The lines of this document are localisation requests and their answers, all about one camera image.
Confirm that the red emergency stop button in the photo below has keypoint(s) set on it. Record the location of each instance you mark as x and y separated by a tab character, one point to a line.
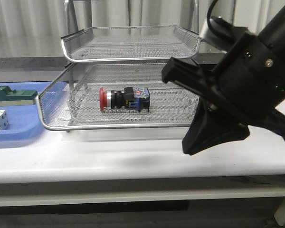
136	98

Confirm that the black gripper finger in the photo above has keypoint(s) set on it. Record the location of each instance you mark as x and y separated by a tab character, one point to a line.
210	128

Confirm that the dark rear countertop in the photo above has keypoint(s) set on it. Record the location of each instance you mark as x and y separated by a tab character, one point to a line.
46	52

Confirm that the blue plastic tray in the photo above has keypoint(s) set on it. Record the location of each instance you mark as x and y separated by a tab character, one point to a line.
24	124

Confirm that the green electrical module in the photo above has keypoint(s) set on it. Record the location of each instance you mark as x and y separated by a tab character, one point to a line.
13	97

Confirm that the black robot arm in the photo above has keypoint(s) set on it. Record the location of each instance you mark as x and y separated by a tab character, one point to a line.
278	28

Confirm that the silver mesh tray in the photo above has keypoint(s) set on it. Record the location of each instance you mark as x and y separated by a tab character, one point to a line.
170	104
100	44
60	118

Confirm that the grey metal rack frame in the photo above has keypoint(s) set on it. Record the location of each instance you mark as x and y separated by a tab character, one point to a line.
72	27

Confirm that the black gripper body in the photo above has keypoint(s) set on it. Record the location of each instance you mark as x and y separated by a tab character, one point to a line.
248	83

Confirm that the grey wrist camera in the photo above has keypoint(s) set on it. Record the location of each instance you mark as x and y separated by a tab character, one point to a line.
211	35

